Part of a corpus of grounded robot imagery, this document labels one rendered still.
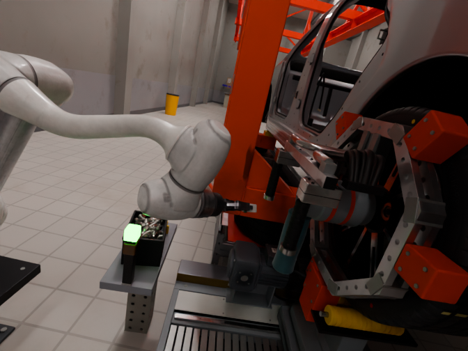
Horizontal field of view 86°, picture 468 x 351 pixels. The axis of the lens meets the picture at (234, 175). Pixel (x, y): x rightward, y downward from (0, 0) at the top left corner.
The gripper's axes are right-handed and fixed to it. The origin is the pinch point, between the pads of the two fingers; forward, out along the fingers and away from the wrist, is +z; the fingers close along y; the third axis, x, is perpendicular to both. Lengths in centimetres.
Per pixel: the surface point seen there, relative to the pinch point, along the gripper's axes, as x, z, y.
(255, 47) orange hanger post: 66, 3, 1
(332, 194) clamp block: 1.3, -12.4, 35.0
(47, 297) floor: -42, -35, -97
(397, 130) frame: 18, 1, 47
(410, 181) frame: 4.2, -3.5, 49.2
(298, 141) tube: 21.2, 0.8, 19.7
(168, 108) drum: 342, 321, -583
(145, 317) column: -47, -7, -53
